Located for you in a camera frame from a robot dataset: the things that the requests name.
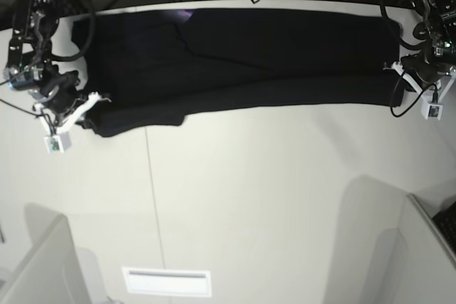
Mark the black keyboard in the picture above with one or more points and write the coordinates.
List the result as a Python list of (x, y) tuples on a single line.
[(445, 221)]

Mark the black T-shirt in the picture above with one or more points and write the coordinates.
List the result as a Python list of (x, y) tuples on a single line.
[(158, 67)]

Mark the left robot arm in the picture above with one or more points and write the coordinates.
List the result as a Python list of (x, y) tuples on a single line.
[(434, 54)]

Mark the white partition panel right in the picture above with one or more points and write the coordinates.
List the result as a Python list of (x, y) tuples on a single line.
[(421, 265)]

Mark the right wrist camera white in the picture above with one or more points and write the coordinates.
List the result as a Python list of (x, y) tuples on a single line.
[(57, 126)]

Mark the white partition panel left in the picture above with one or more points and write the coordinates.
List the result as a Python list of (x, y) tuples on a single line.
[(50, 272)]

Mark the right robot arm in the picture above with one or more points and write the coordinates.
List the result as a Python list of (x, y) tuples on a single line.
[(32, 66)]

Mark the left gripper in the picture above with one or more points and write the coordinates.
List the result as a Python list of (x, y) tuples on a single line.
[(427, 69)]

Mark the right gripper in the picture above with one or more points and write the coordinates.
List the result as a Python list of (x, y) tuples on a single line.
[(56, 92)]

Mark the white partition panel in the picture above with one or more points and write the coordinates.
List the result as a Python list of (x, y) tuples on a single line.
[(50, 272), (421, 265)]

